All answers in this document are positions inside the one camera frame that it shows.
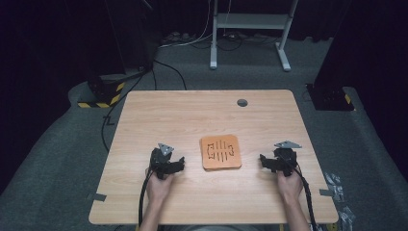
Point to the grey tape strip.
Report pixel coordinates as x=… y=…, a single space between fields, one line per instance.
x=326 y=192
x=97 y=197

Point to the white metal stand frame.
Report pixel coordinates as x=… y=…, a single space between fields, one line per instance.
x=250 y=20

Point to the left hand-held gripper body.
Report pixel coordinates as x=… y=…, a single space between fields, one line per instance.
x=159 y=162

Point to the clear plastic bag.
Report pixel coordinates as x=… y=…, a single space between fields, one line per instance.
x=347 y=215
x=335 y=187

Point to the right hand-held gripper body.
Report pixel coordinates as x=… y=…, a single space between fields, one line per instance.
x=285 y=160

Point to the person's left hand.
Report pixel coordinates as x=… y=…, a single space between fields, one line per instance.
x=159 y=189

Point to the person's right hand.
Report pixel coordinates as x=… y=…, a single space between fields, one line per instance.
x=290 y=186

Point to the black yellow striped stand base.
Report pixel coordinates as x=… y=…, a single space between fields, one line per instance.
x=102 y=96

